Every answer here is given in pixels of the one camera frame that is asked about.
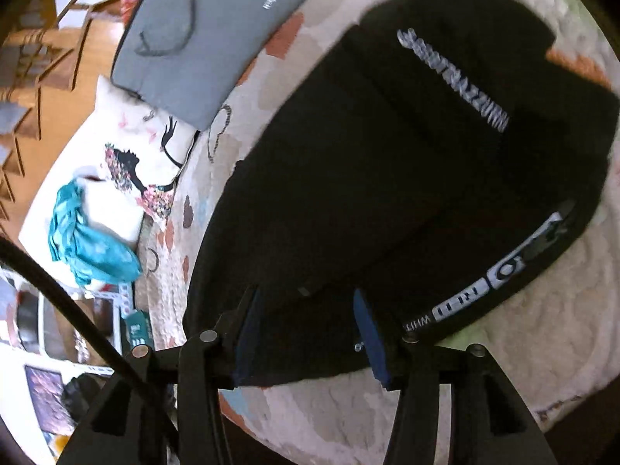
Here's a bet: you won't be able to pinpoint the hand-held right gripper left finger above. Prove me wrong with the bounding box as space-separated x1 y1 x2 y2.
55 287 267 465

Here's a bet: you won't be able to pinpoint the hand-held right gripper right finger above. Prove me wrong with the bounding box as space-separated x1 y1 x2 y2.
353 288 558 465

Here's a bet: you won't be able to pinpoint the black pants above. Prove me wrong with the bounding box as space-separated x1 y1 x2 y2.
183 0 620 388

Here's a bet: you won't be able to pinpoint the heart-patterned quilt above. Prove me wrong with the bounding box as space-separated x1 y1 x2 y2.
136 0 620 461

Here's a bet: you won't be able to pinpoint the green box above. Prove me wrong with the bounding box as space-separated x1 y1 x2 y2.
121 310 157 355

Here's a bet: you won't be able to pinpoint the white perforated rack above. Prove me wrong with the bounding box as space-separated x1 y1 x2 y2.
0 262 139 374

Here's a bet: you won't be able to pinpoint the teal star-print cloth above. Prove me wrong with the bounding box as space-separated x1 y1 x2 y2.
47 177 143 286

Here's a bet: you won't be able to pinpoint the white pillow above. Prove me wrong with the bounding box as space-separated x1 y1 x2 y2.
80 179 146 248

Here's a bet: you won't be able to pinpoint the dark framed picture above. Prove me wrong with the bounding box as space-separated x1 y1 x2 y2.
24 365 67 434

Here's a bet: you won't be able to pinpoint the printed cream pillow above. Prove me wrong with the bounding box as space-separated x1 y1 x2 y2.
92 75 200 226

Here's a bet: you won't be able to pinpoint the grey laptop bag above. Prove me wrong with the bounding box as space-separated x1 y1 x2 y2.
110 0 323 131

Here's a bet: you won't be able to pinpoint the black cable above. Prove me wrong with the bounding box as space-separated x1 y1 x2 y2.
0 239 180 446

